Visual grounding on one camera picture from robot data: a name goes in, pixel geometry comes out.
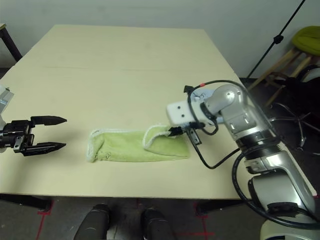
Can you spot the black table base foot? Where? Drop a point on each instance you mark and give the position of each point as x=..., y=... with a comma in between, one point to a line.
x=220, y=206
x=27, y=201

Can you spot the dark robot left foot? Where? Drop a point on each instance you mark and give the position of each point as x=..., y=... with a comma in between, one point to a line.
x=93, y=220

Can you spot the light blue folded towel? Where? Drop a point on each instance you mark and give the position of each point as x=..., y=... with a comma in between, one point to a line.
x=203, y=94

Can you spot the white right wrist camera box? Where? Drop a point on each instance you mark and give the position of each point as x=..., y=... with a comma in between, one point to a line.
x=182, y=112

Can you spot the dark robot foot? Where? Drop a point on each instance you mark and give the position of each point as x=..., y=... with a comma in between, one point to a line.
x=157, y=223
x=93, y=220

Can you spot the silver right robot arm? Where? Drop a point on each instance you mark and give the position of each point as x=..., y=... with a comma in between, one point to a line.
x=237, y=100

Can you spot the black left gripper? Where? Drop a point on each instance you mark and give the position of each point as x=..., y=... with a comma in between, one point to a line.
x=15, y=136

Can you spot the wooden stool green cushion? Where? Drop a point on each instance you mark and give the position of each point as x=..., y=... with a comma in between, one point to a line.
x=310, y=38

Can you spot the dark robot right foot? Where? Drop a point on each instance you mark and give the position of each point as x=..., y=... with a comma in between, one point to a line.
x=157, y=223

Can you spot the green towel with white trim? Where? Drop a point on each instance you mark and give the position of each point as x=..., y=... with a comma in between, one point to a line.
x=120, y=147

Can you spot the black office chair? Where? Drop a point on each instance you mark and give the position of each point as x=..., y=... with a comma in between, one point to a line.
x=300, y=100

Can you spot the beige side table black frame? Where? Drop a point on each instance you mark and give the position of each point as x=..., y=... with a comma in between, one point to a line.
x=10, y=42

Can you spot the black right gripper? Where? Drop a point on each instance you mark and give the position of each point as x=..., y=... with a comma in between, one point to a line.
x=193, y=135

